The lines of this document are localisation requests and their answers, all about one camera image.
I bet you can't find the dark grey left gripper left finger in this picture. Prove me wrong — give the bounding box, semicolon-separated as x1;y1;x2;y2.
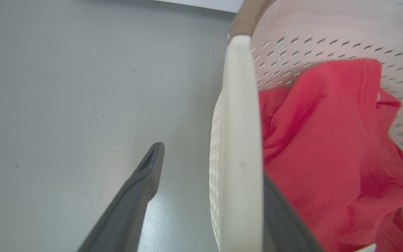
77;142;165;252

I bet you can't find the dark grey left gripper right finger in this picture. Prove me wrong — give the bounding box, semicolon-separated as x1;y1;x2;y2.
263;172;325;252

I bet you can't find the white perforated plastic laundry basket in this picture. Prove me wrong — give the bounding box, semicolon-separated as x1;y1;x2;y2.
209;0;403;252

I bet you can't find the red garment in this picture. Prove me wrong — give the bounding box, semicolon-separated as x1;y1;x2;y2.
259;59;403;252

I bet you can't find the tan wooden basket handle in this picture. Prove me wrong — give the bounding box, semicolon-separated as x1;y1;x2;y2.
230;0;275;38

